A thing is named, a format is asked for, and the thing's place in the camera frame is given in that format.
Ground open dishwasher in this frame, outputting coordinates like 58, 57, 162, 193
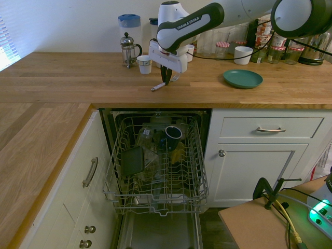
100, 107, 212, 249

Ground white window blind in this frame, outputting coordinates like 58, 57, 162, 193
0, 15, 21, 73

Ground white mug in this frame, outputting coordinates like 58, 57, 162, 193
234, 46, 254, 65

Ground yellow plastic item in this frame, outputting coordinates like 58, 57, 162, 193
170, 143, 186, 164

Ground clear glass jar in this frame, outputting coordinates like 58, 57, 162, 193
135, 124, 157, 149

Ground silver fork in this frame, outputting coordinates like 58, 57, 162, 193
151, 74, 181, 92

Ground black screw clamp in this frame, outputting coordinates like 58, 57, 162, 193
252, 177, 302, 210

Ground green glass jar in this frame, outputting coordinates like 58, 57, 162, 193
250, 48, 269, 64

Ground glass French press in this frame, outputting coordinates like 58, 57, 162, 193
119, 32, 143, 70

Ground grey cable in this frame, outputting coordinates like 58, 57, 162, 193
261, 191, 313, 210

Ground metal drawer handle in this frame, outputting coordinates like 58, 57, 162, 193
257, 126, 286, 133

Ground white robot base green light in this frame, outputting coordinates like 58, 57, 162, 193
307, 172, 332, 234

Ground glass electric kettle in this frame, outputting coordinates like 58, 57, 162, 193
297, 31, 332, 66

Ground white cabinet door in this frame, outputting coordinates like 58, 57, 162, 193
211, 143, 310, 203

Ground curved metal cabinet handle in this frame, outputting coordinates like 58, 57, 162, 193
82, 157, 99, 189

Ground clear pitcher with blue lid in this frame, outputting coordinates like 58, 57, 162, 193
118, 14, 142, 54

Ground grey wire dishwasher rack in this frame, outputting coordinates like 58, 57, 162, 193
102, 114, 210, 217

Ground stacked labelled jam jars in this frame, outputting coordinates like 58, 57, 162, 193
254, 15, 273, 50

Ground dark blue mug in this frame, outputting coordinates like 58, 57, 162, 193
164, 126, 183, 151

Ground clear drinking glass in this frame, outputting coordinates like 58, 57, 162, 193
201, 29, 216, 58

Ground jar with red checked lid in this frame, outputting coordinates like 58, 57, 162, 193
268, 46, 286, 65
285, 46, 305, 65

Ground black square container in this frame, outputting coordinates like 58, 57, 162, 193
121, 145, 145, 176

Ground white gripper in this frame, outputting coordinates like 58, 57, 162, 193
148, 38, 188, 86

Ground white cabinet drawer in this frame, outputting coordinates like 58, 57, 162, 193
219, 116, 325, 140

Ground yellow network cable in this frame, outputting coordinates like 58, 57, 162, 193
274, 198, 308, 249

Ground small white cup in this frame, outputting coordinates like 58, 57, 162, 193
186, 44, 196, 63

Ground white plastic bag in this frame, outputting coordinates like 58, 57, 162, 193
309, 141, 332, 183

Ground teal plate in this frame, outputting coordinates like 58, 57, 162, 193
223, 69, 264, 90

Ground white paper cup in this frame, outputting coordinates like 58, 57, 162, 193
136, 54, 152, 75

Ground row of glass jars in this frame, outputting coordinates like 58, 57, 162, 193
191, 23, 332, 61

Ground empty jar red checked lid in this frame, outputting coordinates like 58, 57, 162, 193
215, 41, 231, 61

